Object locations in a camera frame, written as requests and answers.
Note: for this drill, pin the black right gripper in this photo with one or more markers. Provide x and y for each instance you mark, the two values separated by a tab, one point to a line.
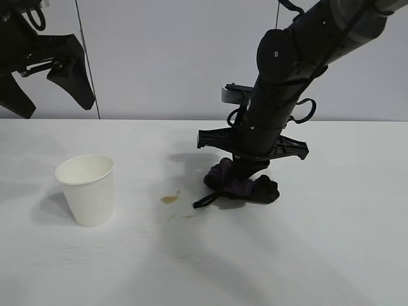
264	137

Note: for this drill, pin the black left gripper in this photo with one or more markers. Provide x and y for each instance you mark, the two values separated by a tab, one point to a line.
19	48

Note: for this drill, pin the purple and black cloth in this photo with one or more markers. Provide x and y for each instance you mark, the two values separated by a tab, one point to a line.
264	191

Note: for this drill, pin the white paper cup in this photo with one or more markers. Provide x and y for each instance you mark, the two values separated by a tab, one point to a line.
92	197

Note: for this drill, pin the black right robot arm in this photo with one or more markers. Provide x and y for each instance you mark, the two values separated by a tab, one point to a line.
287	57

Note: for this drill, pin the brown spilled liquid puddle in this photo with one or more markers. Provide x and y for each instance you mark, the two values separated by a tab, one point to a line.
167	199

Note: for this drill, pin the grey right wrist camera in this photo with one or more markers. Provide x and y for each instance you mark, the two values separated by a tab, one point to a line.
231	95

